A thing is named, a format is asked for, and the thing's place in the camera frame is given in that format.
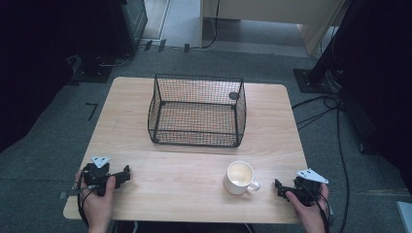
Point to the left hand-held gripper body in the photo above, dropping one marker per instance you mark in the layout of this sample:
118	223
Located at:
96	174

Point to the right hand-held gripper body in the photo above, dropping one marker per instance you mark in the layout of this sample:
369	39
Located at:
307	190

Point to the white cup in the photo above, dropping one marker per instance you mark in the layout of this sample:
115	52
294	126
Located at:
239	178

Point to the person's right hand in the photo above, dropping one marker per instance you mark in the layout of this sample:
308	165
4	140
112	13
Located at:
307	213

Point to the person's left hand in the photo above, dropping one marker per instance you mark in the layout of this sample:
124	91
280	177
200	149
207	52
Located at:
97	207

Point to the white box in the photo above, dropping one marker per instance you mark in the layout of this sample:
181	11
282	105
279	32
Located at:
405	216

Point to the black metal stand base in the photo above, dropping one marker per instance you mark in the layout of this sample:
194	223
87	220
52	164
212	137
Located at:
315	81
90	73

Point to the black curtain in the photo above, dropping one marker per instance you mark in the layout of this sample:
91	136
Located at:
382	81
29	64

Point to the black cabinet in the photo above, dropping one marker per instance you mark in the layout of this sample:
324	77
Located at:
131	22

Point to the beige wooden cabinet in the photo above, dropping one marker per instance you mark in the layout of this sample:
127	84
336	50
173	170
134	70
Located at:
275	13

